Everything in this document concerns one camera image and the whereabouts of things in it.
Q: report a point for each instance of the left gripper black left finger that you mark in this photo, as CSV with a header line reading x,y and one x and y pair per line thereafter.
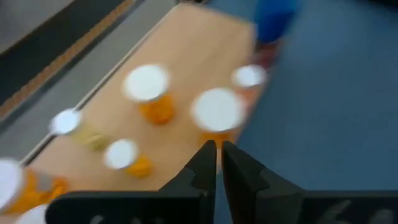
x,y
202,171

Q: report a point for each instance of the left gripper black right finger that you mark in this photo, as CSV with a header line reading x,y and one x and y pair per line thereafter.
x,y
242,177

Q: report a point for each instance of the yellow-green pill bottle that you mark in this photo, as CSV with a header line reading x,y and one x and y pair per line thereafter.
x,y
64,121

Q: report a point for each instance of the blue Tums bottle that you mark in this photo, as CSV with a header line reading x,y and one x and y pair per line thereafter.
x,y
273,21

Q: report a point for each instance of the black hazard-striped floor mat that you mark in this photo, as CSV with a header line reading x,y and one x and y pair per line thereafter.
x,y
46,53

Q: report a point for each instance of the wooden shelf with black frame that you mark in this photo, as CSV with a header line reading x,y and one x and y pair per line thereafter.
x,y
192,46

